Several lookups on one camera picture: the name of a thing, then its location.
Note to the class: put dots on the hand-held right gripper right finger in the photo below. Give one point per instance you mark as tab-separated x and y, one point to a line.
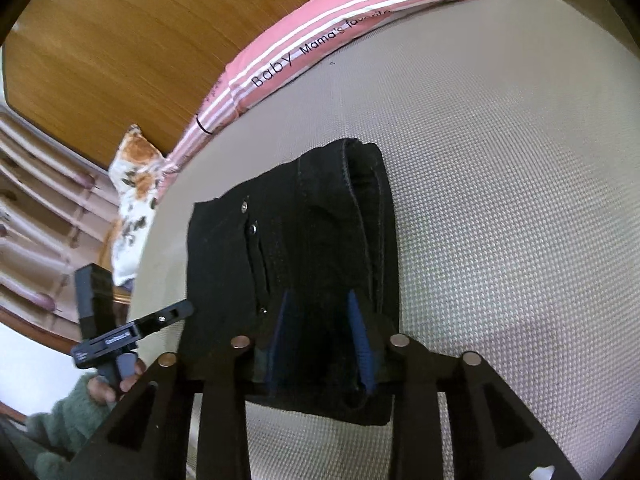
360	340

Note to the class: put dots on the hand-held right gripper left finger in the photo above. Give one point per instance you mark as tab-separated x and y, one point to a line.
286	332

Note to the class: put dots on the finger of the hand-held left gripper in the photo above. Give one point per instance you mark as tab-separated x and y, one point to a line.
170	312

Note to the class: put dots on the black pants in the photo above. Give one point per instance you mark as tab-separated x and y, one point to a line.
310	220

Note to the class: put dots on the person's left forearm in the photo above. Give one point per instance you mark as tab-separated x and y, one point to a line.
70	422

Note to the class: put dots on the person's left hand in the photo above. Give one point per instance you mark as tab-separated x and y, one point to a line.
102	387

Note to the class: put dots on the floral pillow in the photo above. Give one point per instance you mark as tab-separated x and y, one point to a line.
132	200

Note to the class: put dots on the pale ribbed panel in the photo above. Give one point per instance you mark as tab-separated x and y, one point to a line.
30	210

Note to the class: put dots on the pale woven mat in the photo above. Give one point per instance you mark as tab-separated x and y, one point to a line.
500	185

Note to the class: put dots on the pink striped pillow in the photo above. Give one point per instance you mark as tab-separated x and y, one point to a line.
310	35

